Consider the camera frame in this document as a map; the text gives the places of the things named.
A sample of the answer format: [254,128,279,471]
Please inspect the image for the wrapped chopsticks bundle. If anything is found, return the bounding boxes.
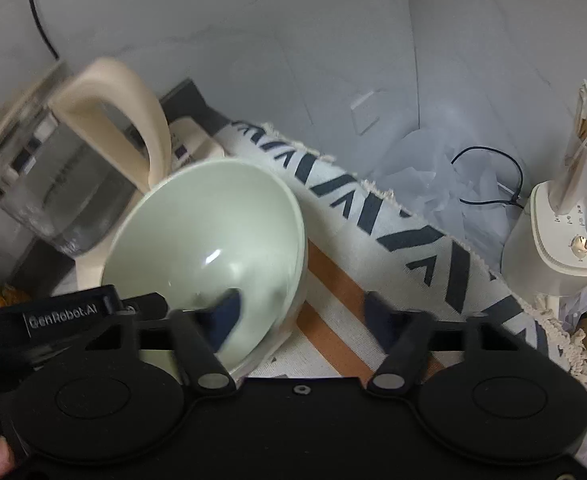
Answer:
[548,79,587,217]

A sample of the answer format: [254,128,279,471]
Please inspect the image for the black power cable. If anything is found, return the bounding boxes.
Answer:
[0,0,62,61]

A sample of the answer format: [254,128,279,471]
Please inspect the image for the glass kettle with cream handle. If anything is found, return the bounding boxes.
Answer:
[0,57,174,257]

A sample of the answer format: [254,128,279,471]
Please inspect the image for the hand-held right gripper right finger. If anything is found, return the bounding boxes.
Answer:
[363,291,524,391]

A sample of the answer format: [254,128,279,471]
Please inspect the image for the white countertop appliance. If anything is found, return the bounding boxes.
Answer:
[500,180,587,312]

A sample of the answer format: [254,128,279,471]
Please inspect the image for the patterned fringed table cloth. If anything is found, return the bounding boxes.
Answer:
[213,120,587,386]

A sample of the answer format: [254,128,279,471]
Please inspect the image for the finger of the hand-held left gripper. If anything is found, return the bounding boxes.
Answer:
[120,293,169,320]

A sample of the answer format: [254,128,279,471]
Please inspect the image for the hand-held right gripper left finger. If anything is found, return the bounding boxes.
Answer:
[80,287,244,395]

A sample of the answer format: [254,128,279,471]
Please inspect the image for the thin black cable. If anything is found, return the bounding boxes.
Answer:
[451,146,527,207]

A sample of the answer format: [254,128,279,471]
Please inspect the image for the pale green bowl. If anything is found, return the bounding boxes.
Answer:
[100,157,308,377]

